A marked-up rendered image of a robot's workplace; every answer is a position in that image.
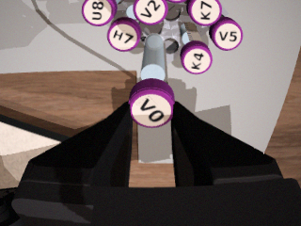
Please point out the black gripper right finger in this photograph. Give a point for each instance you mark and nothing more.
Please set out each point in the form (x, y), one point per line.
(216, 157)

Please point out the grey bench mat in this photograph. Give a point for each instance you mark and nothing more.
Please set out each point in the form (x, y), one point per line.
(241, 94)

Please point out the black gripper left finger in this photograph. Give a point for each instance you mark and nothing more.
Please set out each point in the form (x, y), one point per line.
(90, 156)

